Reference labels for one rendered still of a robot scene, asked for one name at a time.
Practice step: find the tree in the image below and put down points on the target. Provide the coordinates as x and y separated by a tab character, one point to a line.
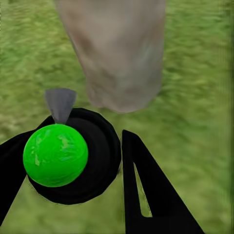
119	45

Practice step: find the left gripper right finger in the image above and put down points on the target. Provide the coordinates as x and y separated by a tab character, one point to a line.
170	214

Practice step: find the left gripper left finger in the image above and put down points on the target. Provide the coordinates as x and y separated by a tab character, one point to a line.
12	171

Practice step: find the pesticide atomizer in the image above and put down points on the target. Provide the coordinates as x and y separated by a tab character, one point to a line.
75	154

